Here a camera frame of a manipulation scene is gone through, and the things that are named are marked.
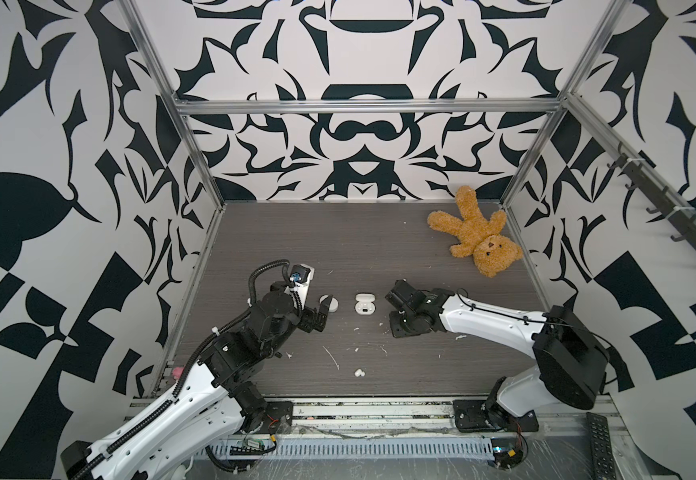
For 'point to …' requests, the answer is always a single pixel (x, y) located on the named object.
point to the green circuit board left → (256, 443)
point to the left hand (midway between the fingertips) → (313, 285)
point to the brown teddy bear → (493, 255)
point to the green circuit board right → (507, 452)
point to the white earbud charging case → (365, 304)
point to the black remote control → (602, 451)
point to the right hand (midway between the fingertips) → (395, 327)
